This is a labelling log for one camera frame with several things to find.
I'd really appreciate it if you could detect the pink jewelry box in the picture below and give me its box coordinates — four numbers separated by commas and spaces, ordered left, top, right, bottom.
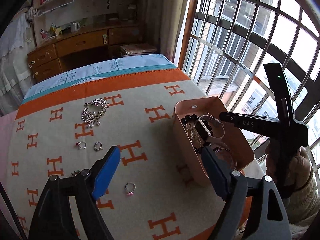
173, 97, 254, 187

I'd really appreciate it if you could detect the stack of books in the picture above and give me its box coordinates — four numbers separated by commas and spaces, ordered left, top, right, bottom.
120, 43, 157, 56

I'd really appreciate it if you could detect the beige curtain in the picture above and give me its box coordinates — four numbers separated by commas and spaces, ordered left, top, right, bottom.
141, 0, 188, 61

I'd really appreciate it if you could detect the orange H pattern blanket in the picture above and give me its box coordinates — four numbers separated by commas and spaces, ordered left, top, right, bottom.
7, 68, 225, 239

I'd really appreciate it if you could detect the right hand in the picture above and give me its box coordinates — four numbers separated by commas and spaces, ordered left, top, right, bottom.
265, 139, 312, 199

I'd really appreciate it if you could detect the black bead bracelet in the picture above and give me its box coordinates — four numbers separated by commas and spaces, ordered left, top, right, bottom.
181, 114, 213, 155

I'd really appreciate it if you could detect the ring with pink stone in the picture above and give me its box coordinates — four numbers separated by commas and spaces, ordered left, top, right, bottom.
124, 182, 137, 196

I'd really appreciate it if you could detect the blue flower brooch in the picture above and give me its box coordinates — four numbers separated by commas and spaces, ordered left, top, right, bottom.
71, 170, 80, 177

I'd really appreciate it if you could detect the wooden desk with drawers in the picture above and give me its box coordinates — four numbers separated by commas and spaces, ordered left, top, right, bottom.
27, 24, 143, 82

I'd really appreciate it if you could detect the pink smart watch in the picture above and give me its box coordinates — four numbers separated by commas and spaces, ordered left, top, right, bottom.
195, 114, 225, 142

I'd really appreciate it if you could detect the white mug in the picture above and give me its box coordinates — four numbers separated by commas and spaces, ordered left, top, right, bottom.
70, 22, 80, 33

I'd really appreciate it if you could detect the wooden bookshelf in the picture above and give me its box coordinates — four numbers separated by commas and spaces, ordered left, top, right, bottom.
33, 0, 140, 46

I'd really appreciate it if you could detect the white lace covered furniture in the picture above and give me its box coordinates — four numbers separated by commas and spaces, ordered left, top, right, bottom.
1, 13, 35, 116

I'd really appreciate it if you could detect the blue patterned bed sheet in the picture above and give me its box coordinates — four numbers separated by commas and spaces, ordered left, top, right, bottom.
22, 54, 176, 104

